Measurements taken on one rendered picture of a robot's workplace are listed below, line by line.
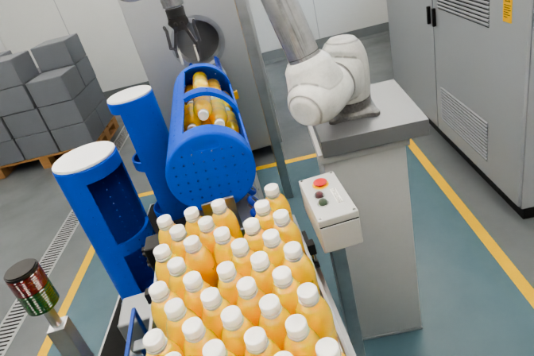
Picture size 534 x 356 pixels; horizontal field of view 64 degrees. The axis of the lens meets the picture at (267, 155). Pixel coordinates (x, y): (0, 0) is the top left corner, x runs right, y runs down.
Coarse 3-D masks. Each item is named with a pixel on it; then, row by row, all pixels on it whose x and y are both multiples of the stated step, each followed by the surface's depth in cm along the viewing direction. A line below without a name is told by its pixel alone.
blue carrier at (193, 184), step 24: (192, 72) 205; (216, 72) 207; (192, 96) 163; (216, 96) 165; (240, 120) 162; (168, 144) 141; (192, 144) 128; (216, 144) 130; (240, 144) 131; (168, 168) 130; (192, 168) 132; (216, 168) 133; (240, 168) 134; (192, 192) 135; (216, 192) 137; (240, 192) 138
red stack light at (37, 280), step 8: (40, 272) 83; (24, 280) 80; (32, 280) 81; (40, 280) 83; (16, 288) 81; (24, 288) 81; (32, 288) 82; (40, 288) 83; (16, 296) 82; (24, 296) 82
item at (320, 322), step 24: (288, 264) 92; (312, 264) 94; (168, 288) 92; (264, 288) 91; (288, 288) 85; (192, 312) 87; (216, 312) 84; (288, 312) 82; (312, 312) 79; (168, 336) 85; (216, 336) 82; (240, 336) 79; (288, 336) 74; (312, 336) 75; (336, 336) 84
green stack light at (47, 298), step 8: (48, 280) 86; (48, 288) 85; (32, 296) 82; (40, 296) 83; (48, 296) 84; (56, 296) 86; (24, 304) 83; (32, 304) 83; (40, 304) 83; (48, 304) 84; (32, 312) 84; (40, 312) 84
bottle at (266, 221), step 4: (256, 212) 109; (268, 212) 108; (272, 212) 110; (256, 216) 110; (260, 216) 109; (264, 216) 108; (268, 216) 108; (272, 216) 109; (260, 220) 108; (264, 220) 108; (268, 220) 108; (272, 220) 108; (260, 224) 108; (264, 224) 108; (268, 224) 108; (272, 224) 108; (264, 228) 108; (268, 228) 108; (272, 228) 108
